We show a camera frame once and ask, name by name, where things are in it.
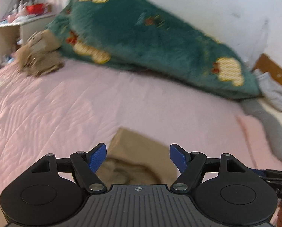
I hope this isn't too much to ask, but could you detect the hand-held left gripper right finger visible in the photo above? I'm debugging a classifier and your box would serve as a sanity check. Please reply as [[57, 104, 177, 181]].
[[169, 144, 247, 193]]

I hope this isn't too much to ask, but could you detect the tan t-shirt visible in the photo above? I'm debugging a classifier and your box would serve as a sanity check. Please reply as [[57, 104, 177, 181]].
[[97, 128, 179, 185]]

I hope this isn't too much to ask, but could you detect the white desk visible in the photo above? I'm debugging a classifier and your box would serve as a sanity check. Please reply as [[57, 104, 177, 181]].
[[0, 14, 56, 64]]

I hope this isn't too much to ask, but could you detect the grey sweater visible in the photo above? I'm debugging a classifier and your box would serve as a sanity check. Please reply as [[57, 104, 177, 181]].
[[253, 68, 282, 111]]

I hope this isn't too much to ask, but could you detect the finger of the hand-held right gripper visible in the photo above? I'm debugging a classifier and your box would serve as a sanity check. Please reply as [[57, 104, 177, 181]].
[[250, 168, 282, 180]]

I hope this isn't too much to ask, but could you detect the green printed blanket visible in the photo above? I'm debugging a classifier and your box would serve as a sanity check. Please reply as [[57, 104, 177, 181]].
[[45, 0, 263, 100]]

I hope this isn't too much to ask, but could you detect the brown plush garment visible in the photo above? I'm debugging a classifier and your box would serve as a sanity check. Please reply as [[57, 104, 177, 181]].
[[15, 30, 65, 77]]

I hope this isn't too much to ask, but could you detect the pink pillow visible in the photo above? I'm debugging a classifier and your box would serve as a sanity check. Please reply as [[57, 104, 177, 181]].
[[236, 115, 282, 171]]

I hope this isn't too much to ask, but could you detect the grey and white pillow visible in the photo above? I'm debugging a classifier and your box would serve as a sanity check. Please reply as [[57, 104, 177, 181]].
[[240, 98, 282, 162]]

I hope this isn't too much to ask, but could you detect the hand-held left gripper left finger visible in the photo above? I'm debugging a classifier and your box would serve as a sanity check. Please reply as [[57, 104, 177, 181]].
[[31, 143, 108, 193]]

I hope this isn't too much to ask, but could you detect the pink quilted bed sheet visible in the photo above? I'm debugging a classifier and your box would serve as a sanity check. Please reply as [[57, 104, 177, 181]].
[[0, 59, 282, 227]]

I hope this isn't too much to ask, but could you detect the wooden headboard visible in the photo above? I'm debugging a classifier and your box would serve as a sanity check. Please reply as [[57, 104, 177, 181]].
[[252, 53, 282, 114]]

